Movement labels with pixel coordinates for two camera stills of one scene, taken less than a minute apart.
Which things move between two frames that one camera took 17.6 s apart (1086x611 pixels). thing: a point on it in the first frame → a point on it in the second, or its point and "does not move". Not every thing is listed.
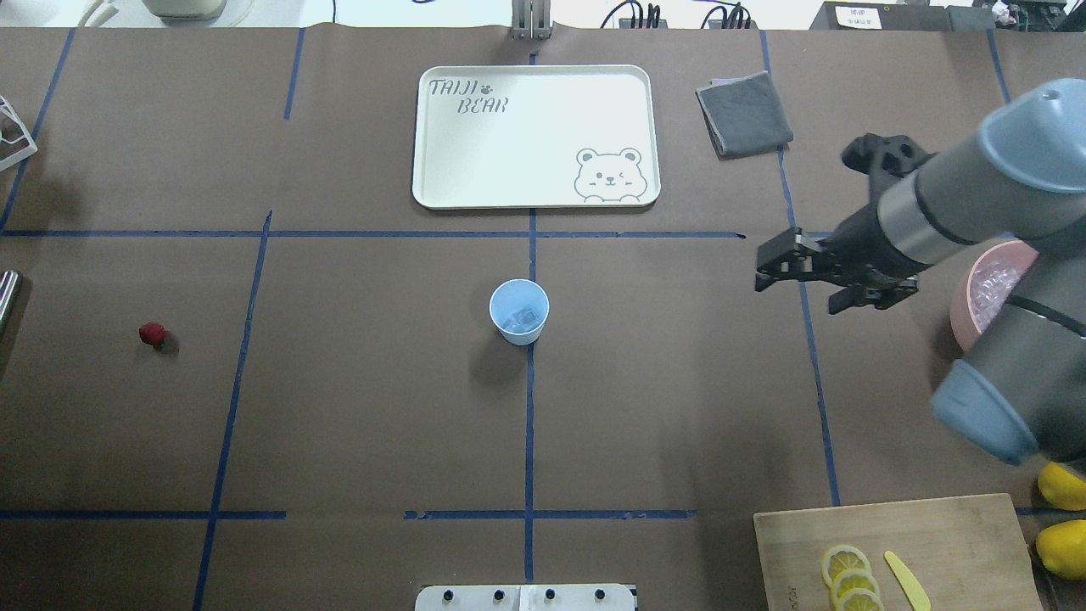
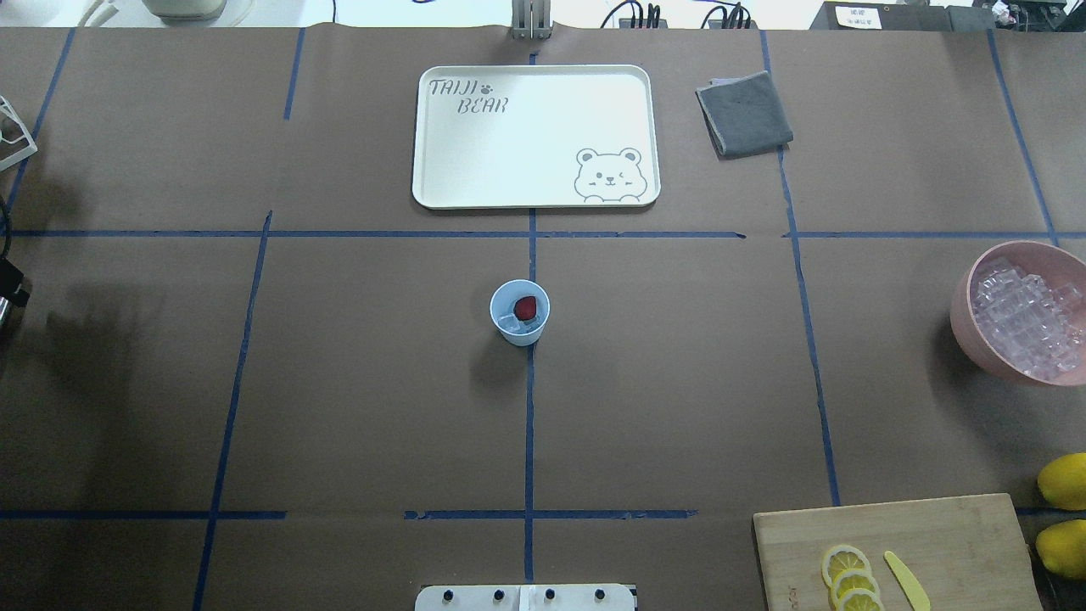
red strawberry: x=153 y=333 → x=525 y=308
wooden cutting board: x=967 y=553 does not move
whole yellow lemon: x=1061 y=549 does not move
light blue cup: x=519 y=308 does not move
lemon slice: x=849 y=580 does not move
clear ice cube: x=525 y=317 → x=509 y=323
